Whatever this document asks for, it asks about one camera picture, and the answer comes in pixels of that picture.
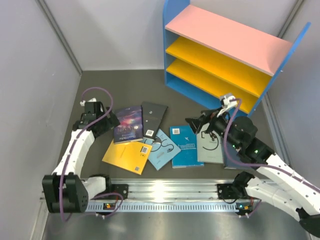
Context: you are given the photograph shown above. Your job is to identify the aluminium mounting rail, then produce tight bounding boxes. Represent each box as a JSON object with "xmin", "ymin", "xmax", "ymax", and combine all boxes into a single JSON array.
[{"xmin": 83, "ymin": 179, "xmax": 254, "ymax": 215}]

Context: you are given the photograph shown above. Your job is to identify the navy blue book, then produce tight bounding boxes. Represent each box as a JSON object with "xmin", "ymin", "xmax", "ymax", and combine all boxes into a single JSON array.
[{"xmin": 221, "ymin": 142, "xmax": 248, "ymax": 170}]

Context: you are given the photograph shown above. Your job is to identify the grey book with circle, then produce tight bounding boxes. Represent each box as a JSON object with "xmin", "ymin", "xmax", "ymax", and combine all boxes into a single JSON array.
[{"xmin": 196, "ymin": 130, "xmax": 224, "ymax": 164}]

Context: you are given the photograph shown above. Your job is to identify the yellow book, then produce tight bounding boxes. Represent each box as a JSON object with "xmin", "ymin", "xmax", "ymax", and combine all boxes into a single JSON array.
[{"xmin": 102, "ymin": 140, "xmax": 152, "ymax": 175}]

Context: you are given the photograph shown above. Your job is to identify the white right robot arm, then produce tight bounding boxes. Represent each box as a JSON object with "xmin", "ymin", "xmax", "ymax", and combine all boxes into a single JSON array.
[{"xmin": 185, "ymin": 109, "xmax": 320, "ymax": 237}]

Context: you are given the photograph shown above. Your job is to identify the black folder with barcode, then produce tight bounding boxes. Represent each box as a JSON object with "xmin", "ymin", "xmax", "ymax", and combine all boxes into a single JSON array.
[{"xmin": 141, "ymin": 101, "xmax": 168, "ymax": 140}]

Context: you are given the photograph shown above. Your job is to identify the blue bookshelf with coloured shelves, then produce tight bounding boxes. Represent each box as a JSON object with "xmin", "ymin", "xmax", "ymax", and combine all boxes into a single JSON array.
[{"xmin": 162, "ymin": 0, "xmax": 311, "ymax": 116}]

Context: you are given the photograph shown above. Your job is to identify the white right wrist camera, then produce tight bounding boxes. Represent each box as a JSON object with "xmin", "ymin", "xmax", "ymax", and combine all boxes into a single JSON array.
[{"xmin": 217, "ymin": 93, "xmax": 237, "ymax": 117}]

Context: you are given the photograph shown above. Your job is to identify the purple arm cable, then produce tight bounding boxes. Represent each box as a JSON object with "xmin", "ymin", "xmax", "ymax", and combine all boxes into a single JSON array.
[
  {"xmin": 58, "ymin": 86, "xmax": 125, "ymax": 223},
  {"xmin": 223, "ymin": 98, "xmax": 320, "ymax": 218}
]

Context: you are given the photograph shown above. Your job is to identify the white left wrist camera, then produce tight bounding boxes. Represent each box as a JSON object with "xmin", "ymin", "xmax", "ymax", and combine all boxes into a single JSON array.
[{"xmin": 80, "ymin": 97, "xmax": 97, "ymax": 107}]

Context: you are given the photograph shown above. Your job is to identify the teal blue book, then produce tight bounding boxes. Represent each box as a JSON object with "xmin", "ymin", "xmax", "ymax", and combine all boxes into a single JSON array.
[{"xmin": 169, "ymin": 125, "xmax": 205, "ymax": 169}]

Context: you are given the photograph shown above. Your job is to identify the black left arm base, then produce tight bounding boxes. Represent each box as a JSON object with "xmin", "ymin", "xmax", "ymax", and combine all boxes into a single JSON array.
[{"xmin": 105, "ymin": 175, "xmax": 129, "ymax": 200}]

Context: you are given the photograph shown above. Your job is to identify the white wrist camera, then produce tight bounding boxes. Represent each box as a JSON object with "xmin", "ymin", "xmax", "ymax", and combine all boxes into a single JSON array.
[
  {"xmin": 217, "ymin": 93, "xmax": 237, "ymax": 117},
  {"xmin": 80, "ymin": 97, "xmax": 97, "ymax": 107}
]

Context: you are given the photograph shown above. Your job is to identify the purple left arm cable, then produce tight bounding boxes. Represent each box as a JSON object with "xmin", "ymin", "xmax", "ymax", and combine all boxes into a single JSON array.
[{"xmin": 58, "ymin": 86, "xmax": 125, "ymax": 223}]

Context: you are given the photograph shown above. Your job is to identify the purple galaxy cover book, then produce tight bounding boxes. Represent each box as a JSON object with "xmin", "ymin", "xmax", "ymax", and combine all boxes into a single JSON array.
[{"xmin": 113, "ymin": 105, "xmax": 143, "ymax": 144}]

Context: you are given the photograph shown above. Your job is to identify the light blue cat book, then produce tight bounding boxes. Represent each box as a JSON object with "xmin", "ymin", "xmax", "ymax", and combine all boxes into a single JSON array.
[{"xmin": 142, "ymin": 129, "xmax": 181, "ymax": 171}]

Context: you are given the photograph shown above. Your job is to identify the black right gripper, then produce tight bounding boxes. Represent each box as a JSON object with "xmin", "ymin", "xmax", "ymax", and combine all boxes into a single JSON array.
[{"xmin": 185, "ymin": 105, "xmax": 240, "ymax": 149}]

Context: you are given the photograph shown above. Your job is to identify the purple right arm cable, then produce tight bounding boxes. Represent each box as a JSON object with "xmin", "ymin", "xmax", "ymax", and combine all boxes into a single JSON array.
[{"xmin": 223, "ymin": 98, "xmax": 320, "ymax": 218}]

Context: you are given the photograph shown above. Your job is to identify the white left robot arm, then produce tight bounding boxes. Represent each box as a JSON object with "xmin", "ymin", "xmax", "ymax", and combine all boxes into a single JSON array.
[{"xmin": 42, "ymin": 98, "xmax": 120, "ymax": 214}]

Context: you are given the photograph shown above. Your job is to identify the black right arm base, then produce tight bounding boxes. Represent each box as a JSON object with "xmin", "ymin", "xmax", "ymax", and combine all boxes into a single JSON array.
[{"xmin": 216, "ymin": 183, "xmax": 251, "ymax": 204}]

